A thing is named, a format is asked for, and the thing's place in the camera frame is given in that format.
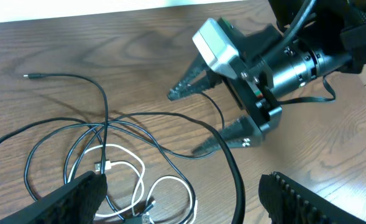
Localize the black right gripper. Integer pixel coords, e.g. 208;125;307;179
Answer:
167;26;352;156

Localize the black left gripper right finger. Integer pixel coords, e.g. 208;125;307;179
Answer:
258;172;366;224

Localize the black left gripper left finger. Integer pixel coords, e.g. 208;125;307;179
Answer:
0;171;108;224

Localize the white USB cable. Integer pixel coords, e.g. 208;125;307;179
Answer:
66;143;198;224

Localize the black USB cable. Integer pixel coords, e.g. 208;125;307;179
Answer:
0;72;246;224

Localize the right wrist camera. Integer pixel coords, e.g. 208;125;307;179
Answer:
192;18;239;79

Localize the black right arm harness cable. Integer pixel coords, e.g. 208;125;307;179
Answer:
263;0;319;60

